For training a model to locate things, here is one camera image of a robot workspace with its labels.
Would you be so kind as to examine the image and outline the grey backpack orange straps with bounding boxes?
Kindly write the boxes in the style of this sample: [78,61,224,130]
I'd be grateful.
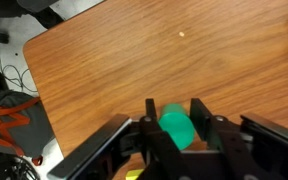
[0,89,57,168]

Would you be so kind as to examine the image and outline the black power adapter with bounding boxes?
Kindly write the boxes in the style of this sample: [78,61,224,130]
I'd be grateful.
[0,31,10,44]

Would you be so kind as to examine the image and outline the dark grey fabric object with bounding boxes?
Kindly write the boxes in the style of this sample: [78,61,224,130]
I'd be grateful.
[0,0,67,29]

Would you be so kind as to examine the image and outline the green cylinder block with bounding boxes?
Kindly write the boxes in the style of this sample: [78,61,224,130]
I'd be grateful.
[158,103,196,151]

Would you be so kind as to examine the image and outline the thin black floor cable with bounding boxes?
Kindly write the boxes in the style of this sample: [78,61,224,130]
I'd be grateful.
[0,38,40,94]

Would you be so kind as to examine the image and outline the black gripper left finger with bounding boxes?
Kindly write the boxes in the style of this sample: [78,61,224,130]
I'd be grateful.
[139,98,193,180]

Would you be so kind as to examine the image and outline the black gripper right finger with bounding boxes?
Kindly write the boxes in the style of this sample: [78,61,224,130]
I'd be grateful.
[189,98,275,180]

